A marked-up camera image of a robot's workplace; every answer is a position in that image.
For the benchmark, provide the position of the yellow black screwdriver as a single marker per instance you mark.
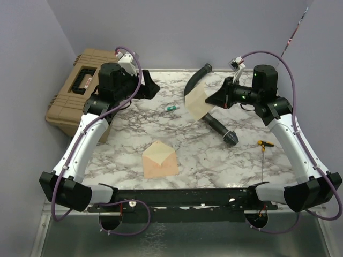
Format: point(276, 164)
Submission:
point(264, 145)

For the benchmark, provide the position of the brown paper letter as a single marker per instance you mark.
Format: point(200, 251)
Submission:
point(195, 102)

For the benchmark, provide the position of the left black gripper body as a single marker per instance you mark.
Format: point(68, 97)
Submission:
point(134, 84)

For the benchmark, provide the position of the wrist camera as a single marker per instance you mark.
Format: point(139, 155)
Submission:
point(127, 61)
point(238, 66)

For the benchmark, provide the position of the green white glue stick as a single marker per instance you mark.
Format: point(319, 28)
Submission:
point(171, 108)

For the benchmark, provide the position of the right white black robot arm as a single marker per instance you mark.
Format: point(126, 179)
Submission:
point(314, 184)

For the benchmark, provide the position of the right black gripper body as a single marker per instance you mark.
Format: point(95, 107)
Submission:
point(230, 87)

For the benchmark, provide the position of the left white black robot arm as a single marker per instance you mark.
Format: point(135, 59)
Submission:
point(64, 185)

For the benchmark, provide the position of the tan plastic tool case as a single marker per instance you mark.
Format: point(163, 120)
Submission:
point(66, 108)

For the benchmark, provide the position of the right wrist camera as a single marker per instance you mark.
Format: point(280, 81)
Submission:
point(238, 66)

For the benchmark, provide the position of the tan paper envelope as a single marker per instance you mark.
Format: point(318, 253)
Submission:
point(159, 160)

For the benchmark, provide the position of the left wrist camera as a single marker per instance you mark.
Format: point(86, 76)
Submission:
point(127, 61)

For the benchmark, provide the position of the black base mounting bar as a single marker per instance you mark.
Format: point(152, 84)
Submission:
point(183, 205)

